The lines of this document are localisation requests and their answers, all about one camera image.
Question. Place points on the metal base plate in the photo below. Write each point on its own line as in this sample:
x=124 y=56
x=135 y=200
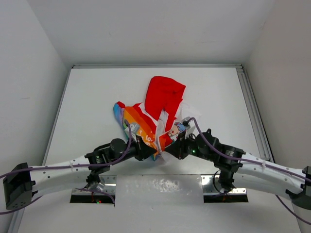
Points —
x=107 y=185
x=211 y=186

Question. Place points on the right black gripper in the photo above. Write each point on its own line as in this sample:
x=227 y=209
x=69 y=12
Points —
x=176 y=149

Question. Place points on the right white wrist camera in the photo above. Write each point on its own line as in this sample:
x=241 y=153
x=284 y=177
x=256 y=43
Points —
x=187 y=122

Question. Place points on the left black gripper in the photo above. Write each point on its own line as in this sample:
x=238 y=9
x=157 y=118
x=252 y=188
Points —
x=143 y=150

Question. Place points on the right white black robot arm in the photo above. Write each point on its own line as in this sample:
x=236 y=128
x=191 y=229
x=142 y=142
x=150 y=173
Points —
x=241 y=169

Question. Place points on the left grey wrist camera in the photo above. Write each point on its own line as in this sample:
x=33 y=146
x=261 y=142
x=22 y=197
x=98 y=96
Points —
x=134 y=129

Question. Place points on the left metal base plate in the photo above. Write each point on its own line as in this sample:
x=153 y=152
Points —
x=107 y=185

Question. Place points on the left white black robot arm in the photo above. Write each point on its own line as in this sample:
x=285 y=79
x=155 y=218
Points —
x=25 y=184

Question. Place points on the rainbow red child jacket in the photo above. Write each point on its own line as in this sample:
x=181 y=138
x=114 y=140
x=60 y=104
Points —
x=160 y=116

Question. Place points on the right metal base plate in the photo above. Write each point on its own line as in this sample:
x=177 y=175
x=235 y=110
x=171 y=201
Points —
x=211 y=186

